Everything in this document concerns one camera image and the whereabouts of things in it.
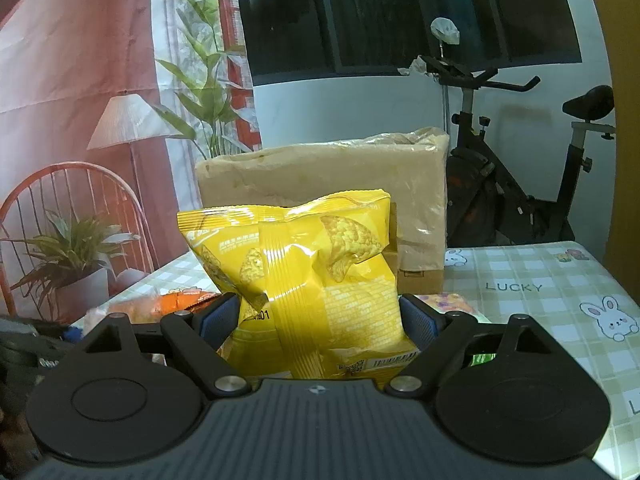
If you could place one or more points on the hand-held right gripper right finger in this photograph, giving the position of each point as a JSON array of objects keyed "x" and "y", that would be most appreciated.
[{"x": 420, "y": 322}]

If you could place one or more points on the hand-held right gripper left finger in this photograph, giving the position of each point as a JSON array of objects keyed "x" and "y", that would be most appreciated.
[{"x": 220, "y": 317}]

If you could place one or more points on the yellow chip bag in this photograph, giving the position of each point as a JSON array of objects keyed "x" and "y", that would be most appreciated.
[{"x": 310, "y": 280}]

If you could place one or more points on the cardboard box with plastic liner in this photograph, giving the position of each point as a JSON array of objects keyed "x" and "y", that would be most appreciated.
[{"x": 300, "y": 170}]

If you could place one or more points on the flower print snack packet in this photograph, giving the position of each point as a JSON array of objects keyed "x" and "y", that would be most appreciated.
[{"x": 450, "y": 305}]

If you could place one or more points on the bright green snack packet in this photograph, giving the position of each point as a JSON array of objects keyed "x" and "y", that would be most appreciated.
[{"x": 481, "y": 358}]

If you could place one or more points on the pale orange snack packet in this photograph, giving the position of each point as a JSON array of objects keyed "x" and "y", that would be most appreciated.
[{"x": 135, "y": 310}]

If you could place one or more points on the checked tablecloth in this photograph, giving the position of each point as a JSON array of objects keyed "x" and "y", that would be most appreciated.
[{"x": 525, "y": 280}]

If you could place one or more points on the black exercise bike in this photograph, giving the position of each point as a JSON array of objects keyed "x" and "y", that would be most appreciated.
[{"x": 500, "y": 195}]

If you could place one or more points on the dark cloth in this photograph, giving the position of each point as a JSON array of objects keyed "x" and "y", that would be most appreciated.
[{"x": 25, "y": 345}]

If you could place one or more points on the metal pole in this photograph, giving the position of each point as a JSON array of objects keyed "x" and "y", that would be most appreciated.
[{"x": 444, "y": 95}]

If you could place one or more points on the crumpled white paper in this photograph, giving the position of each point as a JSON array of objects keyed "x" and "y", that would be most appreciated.
[{"x": 414, "y": 65}]

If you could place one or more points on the printed backdrop cloth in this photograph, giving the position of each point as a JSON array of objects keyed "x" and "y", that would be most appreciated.
[{"x": 75, "y": 85}]

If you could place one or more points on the white plastic bag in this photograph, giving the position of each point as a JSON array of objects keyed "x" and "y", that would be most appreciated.
[{"x": 445, "y": 30}]

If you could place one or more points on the dark window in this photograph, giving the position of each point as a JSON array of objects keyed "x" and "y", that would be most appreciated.
[{"x": 390, "y": 15}]

